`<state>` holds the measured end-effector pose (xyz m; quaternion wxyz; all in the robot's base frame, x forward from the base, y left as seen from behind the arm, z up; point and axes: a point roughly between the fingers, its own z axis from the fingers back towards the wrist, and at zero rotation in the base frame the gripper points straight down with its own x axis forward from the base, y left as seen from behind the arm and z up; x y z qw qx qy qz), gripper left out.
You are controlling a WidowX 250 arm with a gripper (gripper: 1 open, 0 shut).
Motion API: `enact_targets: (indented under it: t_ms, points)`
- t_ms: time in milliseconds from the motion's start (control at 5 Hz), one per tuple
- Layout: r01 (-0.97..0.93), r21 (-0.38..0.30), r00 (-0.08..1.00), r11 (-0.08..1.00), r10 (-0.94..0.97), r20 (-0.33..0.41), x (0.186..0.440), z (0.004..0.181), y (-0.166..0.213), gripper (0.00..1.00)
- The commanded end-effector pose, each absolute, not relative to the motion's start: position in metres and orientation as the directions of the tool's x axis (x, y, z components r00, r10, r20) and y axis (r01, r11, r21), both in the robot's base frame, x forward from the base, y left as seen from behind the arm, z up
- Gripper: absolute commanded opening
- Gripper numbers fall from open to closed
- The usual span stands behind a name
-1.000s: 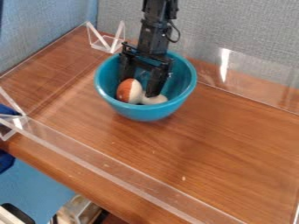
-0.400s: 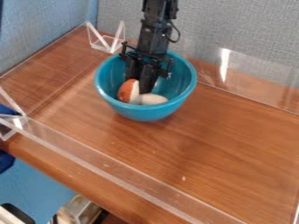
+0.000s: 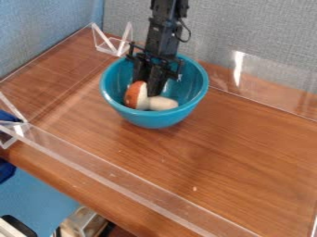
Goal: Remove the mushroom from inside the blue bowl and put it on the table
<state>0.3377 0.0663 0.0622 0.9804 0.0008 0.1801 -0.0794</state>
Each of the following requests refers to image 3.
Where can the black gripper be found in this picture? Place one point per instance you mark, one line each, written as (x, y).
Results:
(152, 68)

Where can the brown and white toy mushroom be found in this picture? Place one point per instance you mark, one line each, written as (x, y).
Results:
(137, 100)

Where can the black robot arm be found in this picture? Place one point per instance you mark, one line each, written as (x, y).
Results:
(165, 27)

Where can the blue plastic bowl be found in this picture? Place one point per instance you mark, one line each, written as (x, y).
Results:
(187, 91)

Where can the clear acrylic back barrier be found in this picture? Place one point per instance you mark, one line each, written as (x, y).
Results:
(263, 81)

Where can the clear acrylic barrier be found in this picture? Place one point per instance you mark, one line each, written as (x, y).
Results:
(177, 189)
(263, 81)

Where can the clear acrylic front barrier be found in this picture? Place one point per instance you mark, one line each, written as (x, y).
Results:
(177, 189)

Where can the blue cloth object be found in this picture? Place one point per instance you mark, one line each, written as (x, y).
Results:
(6, 168)

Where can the clear box under table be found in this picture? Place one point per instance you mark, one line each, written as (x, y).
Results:
(82, 223)

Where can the black and white object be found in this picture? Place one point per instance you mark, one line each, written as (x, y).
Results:
(13, 228)

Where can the clear acrylic corner bracket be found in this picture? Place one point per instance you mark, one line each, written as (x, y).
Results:
(109, 45)

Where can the clear acrylic left bracket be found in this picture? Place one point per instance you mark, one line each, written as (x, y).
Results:
(6, 139)

